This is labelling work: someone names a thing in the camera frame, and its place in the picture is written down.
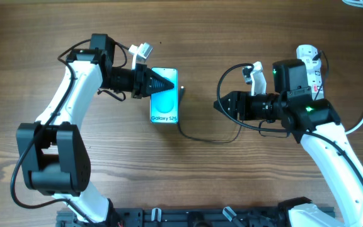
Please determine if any white power strip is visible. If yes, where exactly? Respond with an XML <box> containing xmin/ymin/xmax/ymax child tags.
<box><xmin>296</xmin><ymin>44</ymin><xmax>324</xmax><ymax>100</ymax></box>

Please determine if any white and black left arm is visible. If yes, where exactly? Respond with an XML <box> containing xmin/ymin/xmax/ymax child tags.
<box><xmin>10</xmin><ymin>33</ymin><xmax>176</xmax><ymax>226</ymax></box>

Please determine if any white USB charger plug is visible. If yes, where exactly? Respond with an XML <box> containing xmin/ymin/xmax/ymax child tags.
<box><xmin>299</xmin><ymin>56</ymin><xmax>321</xmax><ymax>72</ymax></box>

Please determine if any teal Galaxy smartphone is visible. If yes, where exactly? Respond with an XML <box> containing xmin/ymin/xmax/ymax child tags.
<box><xmin>150</xmin><ymin>67</ymin><xmax>178</xmax><ymax>124</ymax></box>

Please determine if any black left camera cable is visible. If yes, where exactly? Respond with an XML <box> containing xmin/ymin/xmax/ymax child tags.
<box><xmin>9</xmin><ymin>38</ymin><xmax>132</xmax><ymax>227</ymax></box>

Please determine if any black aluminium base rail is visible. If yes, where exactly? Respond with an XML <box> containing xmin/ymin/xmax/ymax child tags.
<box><xmin>55</xmin><ymin>206</ymin><xmax>337</xmax><ymax>227</ymax></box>

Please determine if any black camera cable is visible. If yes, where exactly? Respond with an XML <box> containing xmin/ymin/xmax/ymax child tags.
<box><xmin>216</xmin><ymin>62</ymin><xmax>363</xmax><ymax>221</ymax></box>
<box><xmin>9</xmin><ymin>38</ymin><xmax>132</xmax><ymax>227</ymax></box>

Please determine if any black USB charging cable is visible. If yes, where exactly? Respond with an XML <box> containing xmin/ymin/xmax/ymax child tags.
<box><xmin>176</xmin><ymin>50</ymin><xmax>330</xmax><ymax>145</ymax></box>

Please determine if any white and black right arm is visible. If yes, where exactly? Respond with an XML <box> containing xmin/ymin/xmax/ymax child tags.
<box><xmin>214</xmin><ymin>59</ymin><xmax>363</xmax><ymax>226</ymax></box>

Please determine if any black right camera cable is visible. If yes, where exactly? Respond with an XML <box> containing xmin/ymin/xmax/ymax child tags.
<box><xmin>216</xmin><ymin>62</ymin><xmax>363</xmax><ymax>221</ymax></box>

